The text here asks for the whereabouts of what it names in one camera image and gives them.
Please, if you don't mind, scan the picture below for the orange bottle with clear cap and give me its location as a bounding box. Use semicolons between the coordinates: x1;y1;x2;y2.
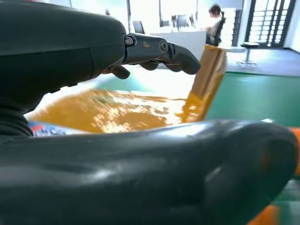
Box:
28;119;300;225

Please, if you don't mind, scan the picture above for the yellow taped cardboard box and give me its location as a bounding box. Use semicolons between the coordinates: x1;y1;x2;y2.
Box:
24;44;228;135

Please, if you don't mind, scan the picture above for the white office desk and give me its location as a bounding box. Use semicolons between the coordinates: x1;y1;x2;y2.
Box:
150;29;207;68

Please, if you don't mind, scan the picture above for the seated person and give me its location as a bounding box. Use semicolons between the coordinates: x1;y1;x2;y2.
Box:
204;4;223;44

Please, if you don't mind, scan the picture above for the black office chair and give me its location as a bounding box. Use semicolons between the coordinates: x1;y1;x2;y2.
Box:
206;12;227;47

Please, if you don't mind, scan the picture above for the green table mat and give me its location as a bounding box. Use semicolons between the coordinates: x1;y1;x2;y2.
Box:
93;71;300;225

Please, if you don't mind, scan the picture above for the black round stool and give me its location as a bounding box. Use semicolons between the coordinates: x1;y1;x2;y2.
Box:
236;42;261;68

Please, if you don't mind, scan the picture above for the dark window grate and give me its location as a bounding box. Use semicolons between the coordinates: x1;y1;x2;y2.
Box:
244;0;296;48

